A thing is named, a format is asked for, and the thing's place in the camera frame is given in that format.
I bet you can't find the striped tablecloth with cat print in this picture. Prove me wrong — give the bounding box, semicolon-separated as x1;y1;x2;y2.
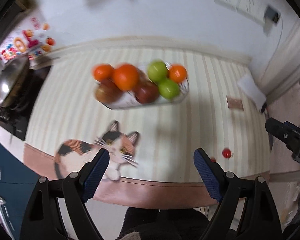
24;36;271;208

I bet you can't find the black induction cooktop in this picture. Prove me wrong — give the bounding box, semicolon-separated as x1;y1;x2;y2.
0;65;53;142

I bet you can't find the steel wok with lid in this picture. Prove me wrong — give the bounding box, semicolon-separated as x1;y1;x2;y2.
0;54;32;115

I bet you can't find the white charging cable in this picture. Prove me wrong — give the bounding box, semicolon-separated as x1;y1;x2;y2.
265;21;284;65

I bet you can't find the red apple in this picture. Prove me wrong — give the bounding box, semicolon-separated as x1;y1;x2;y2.
95;79;124;103
134;80;160;104

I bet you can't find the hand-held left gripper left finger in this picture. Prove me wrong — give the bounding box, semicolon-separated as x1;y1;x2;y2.
19;148;110;240

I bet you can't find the person's dark clothing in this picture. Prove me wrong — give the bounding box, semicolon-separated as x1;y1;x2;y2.
117;206;230;240

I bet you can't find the green apple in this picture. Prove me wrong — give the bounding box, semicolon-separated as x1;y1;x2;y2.
158;78;180;98
147;60;168;83

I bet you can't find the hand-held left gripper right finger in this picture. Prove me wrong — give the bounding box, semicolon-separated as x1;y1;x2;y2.
193;148;283;240

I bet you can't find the black charger plug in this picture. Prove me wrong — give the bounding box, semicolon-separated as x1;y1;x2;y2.
264;5;282;30

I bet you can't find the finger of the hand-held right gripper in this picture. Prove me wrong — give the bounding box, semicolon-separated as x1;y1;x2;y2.
265;117;299;152
284;121;300;142

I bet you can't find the clear fruit bowl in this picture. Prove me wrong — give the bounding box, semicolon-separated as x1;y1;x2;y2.
94;60;190;111

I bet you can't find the brown cloth label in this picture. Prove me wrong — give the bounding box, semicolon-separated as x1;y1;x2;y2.
226;96;244;110

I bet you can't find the blue kitchen cabinet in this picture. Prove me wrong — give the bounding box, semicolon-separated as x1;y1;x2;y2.
0;139;40;233

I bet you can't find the large orange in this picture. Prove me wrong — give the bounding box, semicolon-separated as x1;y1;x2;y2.
112;64;140;91

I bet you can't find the small orange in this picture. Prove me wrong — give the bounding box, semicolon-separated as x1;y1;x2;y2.
92;64;115;82
168;65;188;83

